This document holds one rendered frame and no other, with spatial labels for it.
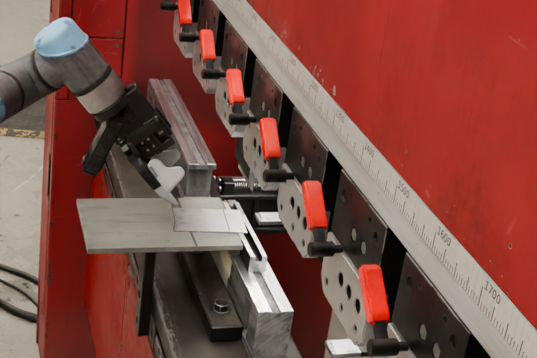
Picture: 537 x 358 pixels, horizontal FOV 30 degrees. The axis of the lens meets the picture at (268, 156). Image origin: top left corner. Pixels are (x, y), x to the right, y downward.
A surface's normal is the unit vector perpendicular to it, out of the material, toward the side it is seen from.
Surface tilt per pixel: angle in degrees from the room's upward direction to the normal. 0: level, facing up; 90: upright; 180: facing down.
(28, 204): 0
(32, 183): 0
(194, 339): 0
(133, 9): 90
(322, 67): 90
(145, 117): 91
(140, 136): 91
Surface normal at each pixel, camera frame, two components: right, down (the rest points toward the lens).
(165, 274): 0.13, -0.91
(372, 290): 0.27, -0.44
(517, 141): -0.96, 0.00
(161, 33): 0.27, 0.42
